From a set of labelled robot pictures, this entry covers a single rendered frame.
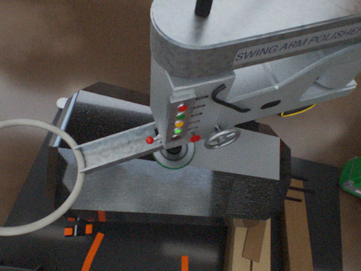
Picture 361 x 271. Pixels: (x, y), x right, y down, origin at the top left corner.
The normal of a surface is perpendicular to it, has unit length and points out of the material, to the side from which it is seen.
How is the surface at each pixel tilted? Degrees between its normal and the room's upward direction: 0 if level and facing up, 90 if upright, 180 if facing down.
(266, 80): 4
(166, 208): 45
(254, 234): 0
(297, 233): 0
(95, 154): 8
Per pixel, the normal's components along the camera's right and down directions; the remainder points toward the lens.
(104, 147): -0.05, -0.39
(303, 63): -0.54, -0.17
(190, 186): -0.03, 0.33
